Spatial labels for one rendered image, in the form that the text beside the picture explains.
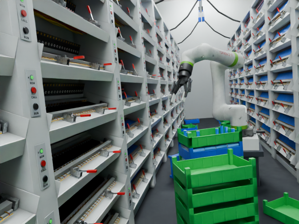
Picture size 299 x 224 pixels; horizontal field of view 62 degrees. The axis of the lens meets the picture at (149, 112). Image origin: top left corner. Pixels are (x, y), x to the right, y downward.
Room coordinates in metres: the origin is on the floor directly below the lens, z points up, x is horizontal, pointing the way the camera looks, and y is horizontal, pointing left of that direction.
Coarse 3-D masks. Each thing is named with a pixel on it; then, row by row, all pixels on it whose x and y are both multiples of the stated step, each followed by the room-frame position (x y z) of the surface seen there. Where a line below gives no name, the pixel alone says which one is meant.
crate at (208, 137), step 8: (208, 128) 1.48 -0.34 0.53; (240, 128) 1.31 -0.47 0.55; (184, 136) 1.32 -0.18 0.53; (192, 136) 1.46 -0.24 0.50; (200, 136) 1.27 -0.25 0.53; (208, 136) 1.27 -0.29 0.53; (216, 136) 1.28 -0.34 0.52; (224, 136) 1.29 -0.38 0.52; (232, 136) 1.30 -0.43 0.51; (240, 136) 1.31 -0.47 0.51; (184, 144) 1.33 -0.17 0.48; (192, 144) 1.26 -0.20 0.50; (200, 144) 1.27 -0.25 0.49; (208, 144) 1.27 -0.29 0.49; (216, 144) 1.28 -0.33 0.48
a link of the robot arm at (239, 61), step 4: (236, 52) 1.91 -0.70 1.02; (236, 56) 1.86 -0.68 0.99; (240, 56) 1.90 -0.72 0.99; (236, 60) 1.87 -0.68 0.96; (240, 60) 1.90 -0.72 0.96; (232, 64) 1.87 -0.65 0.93; (236, 64) 1.89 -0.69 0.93; (240, 64) 1.92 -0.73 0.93; (228, 68) 2.01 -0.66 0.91; (232, 68) 1.98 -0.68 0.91; (236, 68) 1.97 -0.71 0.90
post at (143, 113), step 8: (120, 0) 2.01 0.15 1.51; (128, 0) 2.00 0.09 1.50; (136, 8) 1.98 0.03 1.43; (136, 16) 1.99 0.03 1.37; (120, 24) 2.01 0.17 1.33; (128, 32) 2.00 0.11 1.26; (136, 32) 1.99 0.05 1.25; (128, 40) 2.00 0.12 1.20; (136, 40) 1.99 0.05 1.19; (120, 56) 2.02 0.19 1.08; (128, 56) 2.01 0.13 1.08; (136, 56) 1.99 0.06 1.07; (144, 56) 2.06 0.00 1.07; (128, 64) 2.01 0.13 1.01; (136, 64) 1.99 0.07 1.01; (144, 80) 1.98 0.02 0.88; (128, 88) 2.01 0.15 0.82; (136, 88) 2.00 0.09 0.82; (144, 88) 1.98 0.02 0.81; (136, 112) 2.00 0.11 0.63; (144, 112) 1.99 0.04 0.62; (144, 136) 1.99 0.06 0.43; (152, 144) 2.06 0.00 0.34; (152, 160) 2.01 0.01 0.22; (152, 176) 1.98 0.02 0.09; (152, 184) 1.98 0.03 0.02
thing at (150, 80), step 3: (147, 72) 2.07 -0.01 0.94; (150, 72) 2.68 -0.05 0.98; (159, 75) 2.66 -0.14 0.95; (147, 78) 2.11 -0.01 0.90; (150, 78) 2.26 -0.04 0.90; (156, 78) 2.67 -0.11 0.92; (147, 81) 2.15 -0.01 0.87; (150, 81) 2.28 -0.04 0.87; (153, 81) 2.40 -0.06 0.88; (156, 81) 2.57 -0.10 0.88
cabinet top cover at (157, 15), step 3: (141, 0) 2.63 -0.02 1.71; (144, 0) 2.64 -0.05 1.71; (147, 0) 2.65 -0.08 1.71; (150, 0) 2.66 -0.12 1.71; (153, 3) 2.75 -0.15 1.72; (156, 6) 2.95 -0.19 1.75; (156, 9) 2.96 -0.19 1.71; (156, 12) 3.07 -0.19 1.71; (159, 12) 3.16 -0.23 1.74; (156, 15) 3.18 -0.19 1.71; (159, 15) 3.19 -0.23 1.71; (156, 18) 3.31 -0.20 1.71; (159, 18) 3.33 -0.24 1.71
